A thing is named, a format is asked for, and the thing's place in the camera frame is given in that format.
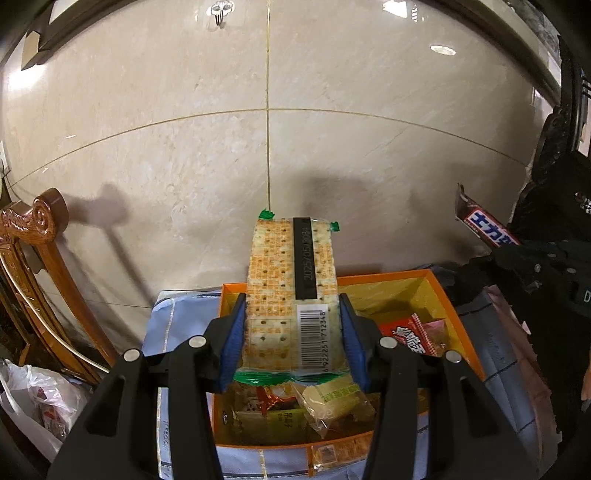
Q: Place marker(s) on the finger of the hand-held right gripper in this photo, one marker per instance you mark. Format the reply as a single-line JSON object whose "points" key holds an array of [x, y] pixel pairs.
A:
{"points": [[517, 258]]}

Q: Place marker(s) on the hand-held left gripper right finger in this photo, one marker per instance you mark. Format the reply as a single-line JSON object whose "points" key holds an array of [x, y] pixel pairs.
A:
{"points": [[354, 350]]}

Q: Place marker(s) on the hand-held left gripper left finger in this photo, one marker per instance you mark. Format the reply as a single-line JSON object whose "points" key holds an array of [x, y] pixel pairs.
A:
{"points": [[233, 346]]}

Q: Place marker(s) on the brown chocolate bar blue label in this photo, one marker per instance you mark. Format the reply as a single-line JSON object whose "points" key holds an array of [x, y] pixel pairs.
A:
{"points": [[485, 221]]}

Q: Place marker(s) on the pale yellow pastry packet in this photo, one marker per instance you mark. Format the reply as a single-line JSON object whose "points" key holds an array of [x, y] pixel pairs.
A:
{"points": [[332, 397]]}

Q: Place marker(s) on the red snack packet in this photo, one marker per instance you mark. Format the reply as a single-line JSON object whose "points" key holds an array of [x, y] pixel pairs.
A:
{"points": [[408, 339]]}

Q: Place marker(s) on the small red orange packet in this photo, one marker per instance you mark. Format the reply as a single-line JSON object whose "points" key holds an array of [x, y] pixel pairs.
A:
{"points": [[265, 398]]}

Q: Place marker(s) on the orange cardboard box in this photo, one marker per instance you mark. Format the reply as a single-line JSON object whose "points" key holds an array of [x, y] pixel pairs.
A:
{"points": [[392, 295]]}

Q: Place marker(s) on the clear cracker packet green ends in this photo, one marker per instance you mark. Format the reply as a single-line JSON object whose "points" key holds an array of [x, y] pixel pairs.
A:
{"points": [[272, 286]]}

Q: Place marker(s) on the yellow green packet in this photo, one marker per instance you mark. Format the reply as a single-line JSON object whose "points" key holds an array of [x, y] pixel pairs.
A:
{"points": [[272, 422]]}

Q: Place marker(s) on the blue checked tablecloth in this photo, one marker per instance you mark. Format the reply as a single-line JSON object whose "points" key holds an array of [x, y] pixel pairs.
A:
{"points": [[180, 318]]}

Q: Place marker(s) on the yellow biscuit packet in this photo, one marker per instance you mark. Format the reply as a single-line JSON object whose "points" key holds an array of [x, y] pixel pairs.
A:
{"points": [[332, 457]]}

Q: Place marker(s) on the dark carved wooden bench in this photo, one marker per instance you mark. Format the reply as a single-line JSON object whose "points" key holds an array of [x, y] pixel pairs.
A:
{"points": [[554, 138]]}

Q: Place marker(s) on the white plastic bag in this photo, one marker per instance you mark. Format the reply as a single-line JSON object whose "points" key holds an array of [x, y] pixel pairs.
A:
{"points": [[32, 392]]}

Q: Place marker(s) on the carved wooden chair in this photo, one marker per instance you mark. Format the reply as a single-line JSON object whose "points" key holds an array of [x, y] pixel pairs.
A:
{"points": [[32, 258]]}

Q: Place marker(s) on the metal wall hook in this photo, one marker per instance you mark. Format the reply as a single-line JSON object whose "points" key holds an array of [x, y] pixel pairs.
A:
{"points": [[220, 11]]}

